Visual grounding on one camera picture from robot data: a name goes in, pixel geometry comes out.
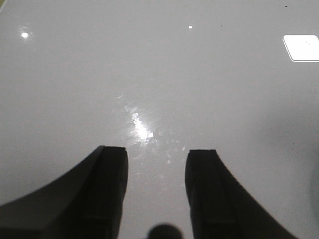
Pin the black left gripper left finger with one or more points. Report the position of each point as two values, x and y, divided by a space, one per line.
84 203

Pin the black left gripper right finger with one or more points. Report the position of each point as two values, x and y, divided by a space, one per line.
220 208

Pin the light blue round plate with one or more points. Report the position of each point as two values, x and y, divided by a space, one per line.
314 187

